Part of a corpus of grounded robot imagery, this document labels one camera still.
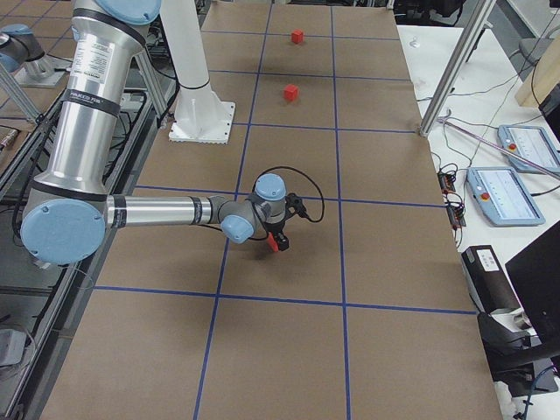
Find black box device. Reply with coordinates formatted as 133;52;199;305
461;245;521;314

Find teach pendant tablet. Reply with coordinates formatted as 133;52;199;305
498;125;559;173
466;166;546;227

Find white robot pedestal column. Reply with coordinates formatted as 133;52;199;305
160;0;214;107

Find near teach pendant tablet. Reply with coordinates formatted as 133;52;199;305
466;166;546;227

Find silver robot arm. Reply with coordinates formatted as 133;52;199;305
1;24;66;88
19;1;287;264

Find far teach pendant tablet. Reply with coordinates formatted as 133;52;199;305
498;125;559;173

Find red block placed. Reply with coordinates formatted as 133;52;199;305
283;84;299;102
266;233;279;252
290;29;305;45

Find aluminium frame post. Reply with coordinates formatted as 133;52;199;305
419;0;496;137

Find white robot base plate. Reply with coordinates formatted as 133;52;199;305
169;99;235;144

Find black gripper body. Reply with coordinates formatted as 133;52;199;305
264;217;286;235

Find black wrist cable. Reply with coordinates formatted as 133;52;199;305
255;165;326;242

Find brown paper table mat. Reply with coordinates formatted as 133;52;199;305
41;2;501;419

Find aluminium side frame rack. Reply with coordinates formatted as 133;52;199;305
1;51;174;419

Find black monitor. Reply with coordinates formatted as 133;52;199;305
506;223;559;342

